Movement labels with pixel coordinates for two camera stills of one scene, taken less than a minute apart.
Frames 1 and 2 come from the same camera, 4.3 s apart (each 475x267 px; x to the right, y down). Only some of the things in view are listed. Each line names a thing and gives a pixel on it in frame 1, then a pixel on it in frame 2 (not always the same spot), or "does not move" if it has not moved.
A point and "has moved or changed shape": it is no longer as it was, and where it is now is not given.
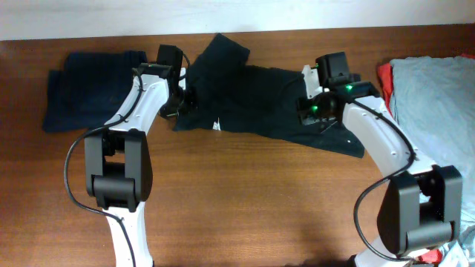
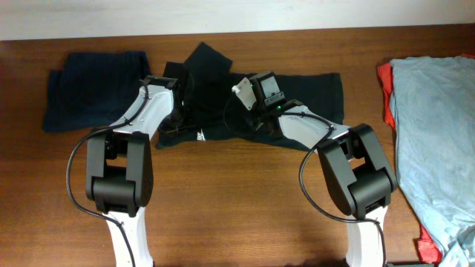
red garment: [386, 78] does not move
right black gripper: [306, 115] → [256, 122]
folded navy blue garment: [86, 94] does not move
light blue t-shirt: [434, 103] does not move
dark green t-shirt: [223, 93] has moved or changed shape
